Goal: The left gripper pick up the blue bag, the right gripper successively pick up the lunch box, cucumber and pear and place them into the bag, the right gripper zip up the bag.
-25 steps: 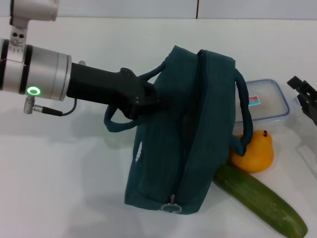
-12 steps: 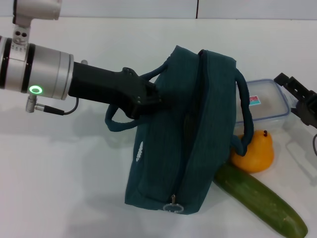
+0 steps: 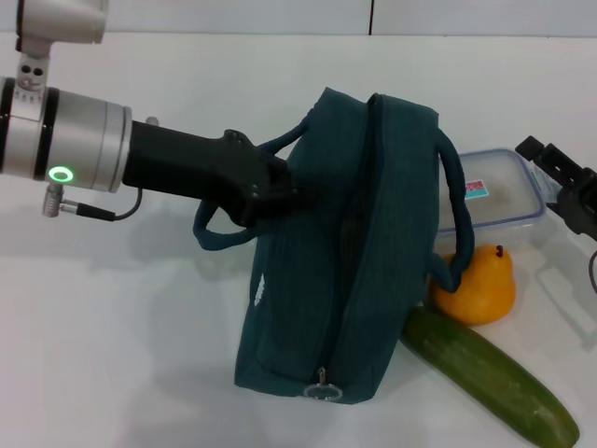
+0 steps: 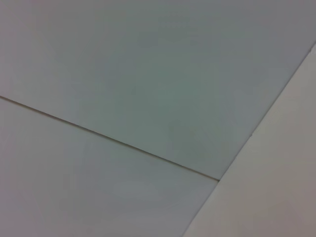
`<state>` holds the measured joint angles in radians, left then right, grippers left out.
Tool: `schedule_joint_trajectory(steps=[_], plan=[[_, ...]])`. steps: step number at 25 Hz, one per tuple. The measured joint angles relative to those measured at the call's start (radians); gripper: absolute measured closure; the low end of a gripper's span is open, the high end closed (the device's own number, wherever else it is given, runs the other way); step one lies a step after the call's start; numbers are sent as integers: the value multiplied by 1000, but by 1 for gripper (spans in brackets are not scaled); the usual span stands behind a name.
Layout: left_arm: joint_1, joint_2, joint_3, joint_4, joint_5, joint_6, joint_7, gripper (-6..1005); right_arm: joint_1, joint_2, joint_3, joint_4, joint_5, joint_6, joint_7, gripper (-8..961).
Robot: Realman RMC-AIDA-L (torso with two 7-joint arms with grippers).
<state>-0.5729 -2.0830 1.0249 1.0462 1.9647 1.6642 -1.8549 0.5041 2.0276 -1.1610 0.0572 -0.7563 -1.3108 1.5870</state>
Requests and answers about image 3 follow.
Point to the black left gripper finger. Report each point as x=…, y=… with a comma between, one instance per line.
x=291, y=189
x=270, y=212

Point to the clear plastic food container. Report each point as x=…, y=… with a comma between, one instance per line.
x=503, y=205

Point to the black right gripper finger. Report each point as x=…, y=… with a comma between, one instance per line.
x=555, y=161
x=559, y=200

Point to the dark teal fabric bag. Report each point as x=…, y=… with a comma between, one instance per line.
x=336, y=224

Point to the orange pear fruit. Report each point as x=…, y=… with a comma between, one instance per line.
x=480, y=289

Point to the small silver connector plug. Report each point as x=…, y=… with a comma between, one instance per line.
x=152, y=121

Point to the long green cucumber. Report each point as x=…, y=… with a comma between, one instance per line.
x=480, y=373

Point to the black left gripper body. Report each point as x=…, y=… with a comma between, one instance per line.
x=186, y=168

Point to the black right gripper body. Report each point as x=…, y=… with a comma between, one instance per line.
x=583, y=205

